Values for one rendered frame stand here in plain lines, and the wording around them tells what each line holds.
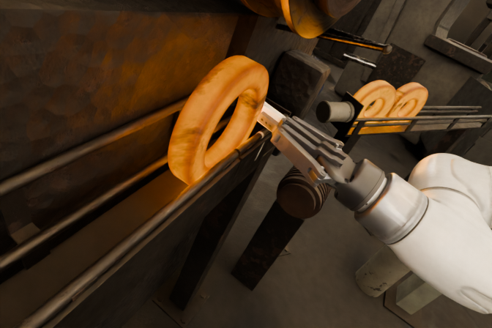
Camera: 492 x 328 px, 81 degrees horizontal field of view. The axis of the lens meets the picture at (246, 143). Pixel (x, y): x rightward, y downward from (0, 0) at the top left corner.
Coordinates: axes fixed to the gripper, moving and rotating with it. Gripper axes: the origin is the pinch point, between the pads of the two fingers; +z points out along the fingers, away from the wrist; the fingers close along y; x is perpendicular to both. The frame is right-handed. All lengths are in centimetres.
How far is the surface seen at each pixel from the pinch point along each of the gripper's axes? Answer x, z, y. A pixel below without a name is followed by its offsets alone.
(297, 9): 17.1, -0.4, -10.8
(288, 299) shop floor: -72, -36, 32
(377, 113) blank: -4, -18, 51
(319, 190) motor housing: -21.1, -17.6, 24.3
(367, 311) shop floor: -69, -65, 51
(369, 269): -60, -57, 60
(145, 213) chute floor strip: -10.0, 1.3, -20.8
